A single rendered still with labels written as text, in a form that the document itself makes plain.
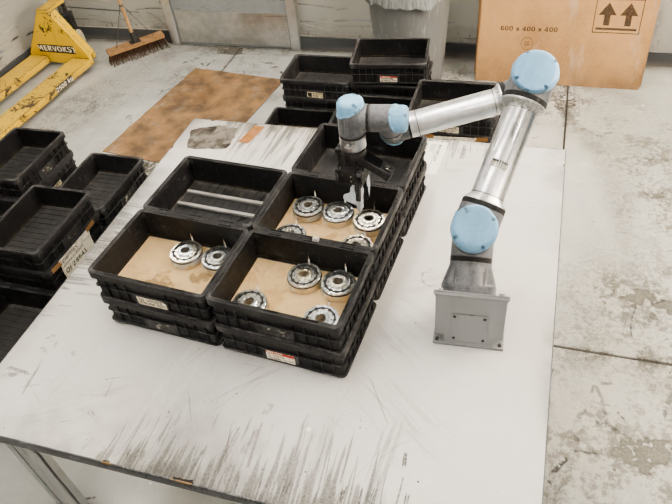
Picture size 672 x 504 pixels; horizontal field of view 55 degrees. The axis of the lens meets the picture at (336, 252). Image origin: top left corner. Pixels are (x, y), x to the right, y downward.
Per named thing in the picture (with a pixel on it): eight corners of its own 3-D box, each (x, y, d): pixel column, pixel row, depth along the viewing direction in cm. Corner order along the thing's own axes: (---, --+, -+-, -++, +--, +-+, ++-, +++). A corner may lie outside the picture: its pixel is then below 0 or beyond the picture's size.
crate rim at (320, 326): (375, 257, 185) (375, 251, 184) (340, 336, 166) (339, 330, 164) (251, 234, 198) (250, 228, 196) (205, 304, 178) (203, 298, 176)
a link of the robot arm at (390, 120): (411, 111, 180) (372, 111, 182) (407, 100, 169) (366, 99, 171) (409, 139, 180) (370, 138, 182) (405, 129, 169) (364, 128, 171)
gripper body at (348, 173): (344, 170, 195) (341, 137, 187) (371, 174, 192) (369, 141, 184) (336, 186, 190) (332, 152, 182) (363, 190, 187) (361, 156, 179)
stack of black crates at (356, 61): (435, 112, 377) (436, 37, 345) (424, 145, 354) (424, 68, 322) (364, 107, 388) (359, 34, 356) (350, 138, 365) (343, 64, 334)
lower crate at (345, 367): (379, 304, 199) (377, 278, 191) (346, 382, 180) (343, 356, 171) (263, 280, 212) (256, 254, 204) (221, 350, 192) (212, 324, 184)
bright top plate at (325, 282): (361, 275, 187) (361, 274, 187) (347, 299, 181) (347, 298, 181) (330, 267, 191) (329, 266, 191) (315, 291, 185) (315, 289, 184)
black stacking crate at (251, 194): (293, 198, 224) (288, 172, 216) (257, 255, 204) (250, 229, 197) (194, 181, 236) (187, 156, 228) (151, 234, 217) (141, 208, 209)
